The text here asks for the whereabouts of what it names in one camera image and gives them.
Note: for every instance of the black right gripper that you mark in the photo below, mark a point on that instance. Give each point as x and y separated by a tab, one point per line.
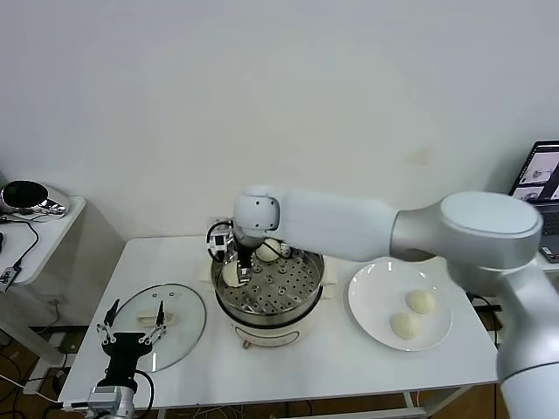
245	253

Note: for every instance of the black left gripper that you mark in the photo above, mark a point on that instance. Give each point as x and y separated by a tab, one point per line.
122	353

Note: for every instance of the white steamed baozi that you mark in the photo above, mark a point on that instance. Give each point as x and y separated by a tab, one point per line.
267	252
404	325
229	277
420	302

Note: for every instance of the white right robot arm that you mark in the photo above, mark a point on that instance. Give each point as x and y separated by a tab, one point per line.
340	222

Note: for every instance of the perforated steel steamer basket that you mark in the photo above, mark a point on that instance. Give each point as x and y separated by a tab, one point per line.
288	288

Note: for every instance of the cream electric cooker pot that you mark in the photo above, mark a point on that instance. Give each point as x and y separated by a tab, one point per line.
266	336

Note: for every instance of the white side table black feet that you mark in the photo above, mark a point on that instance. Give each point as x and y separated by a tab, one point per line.
52	235

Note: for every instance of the white round plate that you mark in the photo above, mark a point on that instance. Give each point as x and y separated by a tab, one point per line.
375	297

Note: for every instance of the small black logo device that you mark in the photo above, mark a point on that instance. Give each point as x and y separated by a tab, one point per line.
6	279

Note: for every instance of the shiny chrome helmet device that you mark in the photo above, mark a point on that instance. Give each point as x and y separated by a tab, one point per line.
26	196

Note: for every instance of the white side table white legs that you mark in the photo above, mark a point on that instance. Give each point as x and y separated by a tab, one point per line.
551	267

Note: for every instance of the grey open laptop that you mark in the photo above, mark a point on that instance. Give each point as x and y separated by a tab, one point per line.
539	174

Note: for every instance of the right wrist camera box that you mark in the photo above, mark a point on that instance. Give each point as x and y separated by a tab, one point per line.
217	242

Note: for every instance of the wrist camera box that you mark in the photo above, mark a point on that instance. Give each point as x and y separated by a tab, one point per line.
217	242
102	398

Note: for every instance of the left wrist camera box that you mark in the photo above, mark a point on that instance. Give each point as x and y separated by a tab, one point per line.
102	398

